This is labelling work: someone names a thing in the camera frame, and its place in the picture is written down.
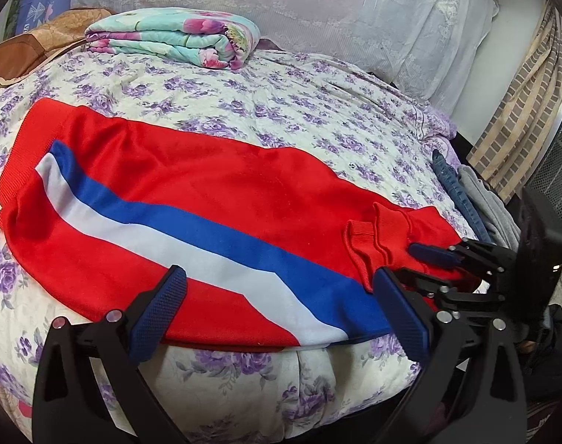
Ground folded teal floral blanket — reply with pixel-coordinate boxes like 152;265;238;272
84;7;262;71

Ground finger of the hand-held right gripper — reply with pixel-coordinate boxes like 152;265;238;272
409;238;520;283
396;266;511;322

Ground pink floral sheet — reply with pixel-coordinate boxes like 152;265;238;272
0;370;34;431

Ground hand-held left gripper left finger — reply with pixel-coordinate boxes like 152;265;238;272
31;265;189;444

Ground grey garment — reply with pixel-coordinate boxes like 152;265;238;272
457;164;525;248

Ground purple floral quilt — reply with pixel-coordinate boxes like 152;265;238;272
0;48;483;444

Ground beige brick-pattern curtain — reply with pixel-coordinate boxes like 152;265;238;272
468;0;562;204

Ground red blue white jacket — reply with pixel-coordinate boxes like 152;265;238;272
0;98;490;353

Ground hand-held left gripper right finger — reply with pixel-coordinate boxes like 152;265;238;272
372;266;528;444

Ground large lavender lace pillow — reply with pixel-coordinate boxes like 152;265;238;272
72;0;500;111

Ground blue jeans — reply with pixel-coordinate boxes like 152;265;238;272
431;149;494;243

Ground grey mesh panel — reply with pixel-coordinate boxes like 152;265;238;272
526;102;562;260

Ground brown cushion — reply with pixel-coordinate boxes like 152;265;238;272
0;7;117;91

